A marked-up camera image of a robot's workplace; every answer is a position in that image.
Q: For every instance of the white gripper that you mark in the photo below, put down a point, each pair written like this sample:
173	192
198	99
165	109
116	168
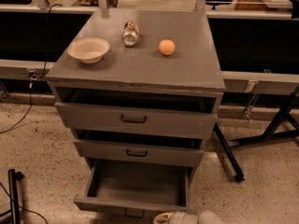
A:
179	218

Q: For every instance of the grey bottom drawer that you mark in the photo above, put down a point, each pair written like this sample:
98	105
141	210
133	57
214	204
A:
136	189

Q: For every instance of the grey drawer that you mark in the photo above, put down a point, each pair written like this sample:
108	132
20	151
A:
137	120
138	153
136	189

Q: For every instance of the grey drawer cabinet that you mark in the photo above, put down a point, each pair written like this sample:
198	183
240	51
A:
141	76

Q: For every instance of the grey middle drawer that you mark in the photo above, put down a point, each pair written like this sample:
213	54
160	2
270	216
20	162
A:
138	153

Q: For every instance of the grey top drawer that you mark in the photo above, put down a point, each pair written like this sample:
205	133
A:
137	120

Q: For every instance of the black stand left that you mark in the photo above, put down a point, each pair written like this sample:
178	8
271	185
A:
12	208

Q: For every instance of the orange fruit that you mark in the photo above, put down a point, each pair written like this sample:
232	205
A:
167	47

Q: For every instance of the white bowl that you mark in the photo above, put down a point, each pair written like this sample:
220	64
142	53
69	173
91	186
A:
88	49

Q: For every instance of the silver can lying down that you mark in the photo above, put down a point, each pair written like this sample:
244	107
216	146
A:
130	34

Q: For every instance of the black stand frame right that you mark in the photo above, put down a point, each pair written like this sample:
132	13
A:
269	135

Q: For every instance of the grey workbench rail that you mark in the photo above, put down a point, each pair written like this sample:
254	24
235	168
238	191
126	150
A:
259	47

